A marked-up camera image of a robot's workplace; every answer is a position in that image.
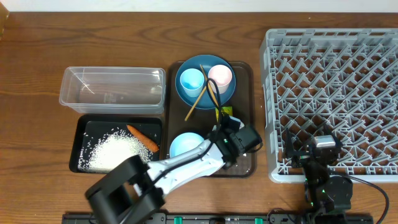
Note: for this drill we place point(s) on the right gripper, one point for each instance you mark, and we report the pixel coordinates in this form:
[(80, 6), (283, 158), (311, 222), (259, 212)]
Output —
[(301, 157)]

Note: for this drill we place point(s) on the light blue bowl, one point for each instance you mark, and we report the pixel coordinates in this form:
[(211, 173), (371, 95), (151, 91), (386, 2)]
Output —
[(184, 142)]

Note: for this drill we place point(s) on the orange carrot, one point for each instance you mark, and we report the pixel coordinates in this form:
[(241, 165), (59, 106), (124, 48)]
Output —
[(148, 143)]

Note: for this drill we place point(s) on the pile of white rice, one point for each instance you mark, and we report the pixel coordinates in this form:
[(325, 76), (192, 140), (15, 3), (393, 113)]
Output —
[(103, 153)]

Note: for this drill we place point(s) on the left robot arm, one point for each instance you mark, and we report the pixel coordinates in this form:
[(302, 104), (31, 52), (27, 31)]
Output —
[(134, 190)]

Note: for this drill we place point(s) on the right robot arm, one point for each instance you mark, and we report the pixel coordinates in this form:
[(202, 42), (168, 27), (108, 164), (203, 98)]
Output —
[(330, 195)]

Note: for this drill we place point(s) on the grey dishwasher rack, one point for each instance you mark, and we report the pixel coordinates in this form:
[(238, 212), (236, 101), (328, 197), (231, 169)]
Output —
[(345, 79)]

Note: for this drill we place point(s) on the yellow green snack wrapper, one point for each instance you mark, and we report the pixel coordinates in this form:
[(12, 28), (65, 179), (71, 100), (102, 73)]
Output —
[(224, 110)]

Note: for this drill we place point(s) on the brown serving tray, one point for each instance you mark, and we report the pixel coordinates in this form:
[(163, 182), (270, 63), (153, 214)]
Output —
[(202, 121)]

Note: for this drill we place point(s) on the left wooden chopstick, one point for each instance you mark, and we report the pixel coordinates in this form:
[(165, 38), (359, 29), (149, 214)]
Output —
[(195, 104)]

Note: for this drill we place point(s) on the wooden chopstick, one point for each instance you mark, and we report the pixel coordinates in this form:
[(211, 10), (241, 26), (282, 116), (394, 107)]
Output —
[(212, 95), (195, 104)]

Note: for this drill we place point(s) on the dark blue plate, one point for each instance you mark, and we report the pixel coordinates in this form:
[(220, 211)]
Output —
[(207, 61)]

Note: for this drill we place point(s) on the pink cup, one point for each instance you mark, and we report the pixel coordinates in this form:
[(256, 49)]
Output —
[(222, 75)]

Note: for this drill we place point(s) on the light blue cup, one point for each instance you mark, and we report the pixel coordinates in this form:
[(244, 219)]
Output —
[(192, 81)]

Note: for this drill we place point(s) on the right wooden chopstick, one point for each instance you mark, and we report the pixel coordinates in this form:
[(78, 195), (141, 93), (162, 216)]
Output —
[(212, 95)]

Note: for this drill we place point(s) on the black plastic tray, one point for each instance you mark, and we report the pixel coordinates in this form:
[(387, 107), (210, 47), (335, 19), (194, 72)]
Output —
[(96, 124)]

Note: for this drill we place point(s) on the clear plastic bin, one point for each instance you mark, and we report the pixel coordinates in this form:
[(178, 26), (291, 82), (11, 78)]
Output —
[(114, 90)]

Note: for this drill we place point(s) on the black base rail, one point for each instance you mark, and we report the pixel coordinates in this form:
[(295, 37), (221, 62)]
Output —
[(162, 218)]

